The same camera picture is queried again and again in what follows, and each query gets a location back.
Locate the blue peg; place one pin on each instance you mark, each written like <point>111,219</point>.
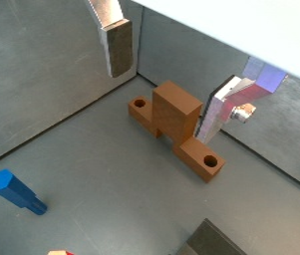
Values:
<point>16,191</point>

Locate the brown T-shaped block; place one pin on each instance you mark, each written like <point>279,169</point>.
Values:
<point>171,114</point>

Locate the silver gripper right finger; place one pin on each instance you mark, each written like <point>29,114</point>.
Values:
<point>230,102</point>

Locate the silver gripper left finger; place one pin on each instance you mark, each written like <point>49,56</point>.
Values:
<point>116,30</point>

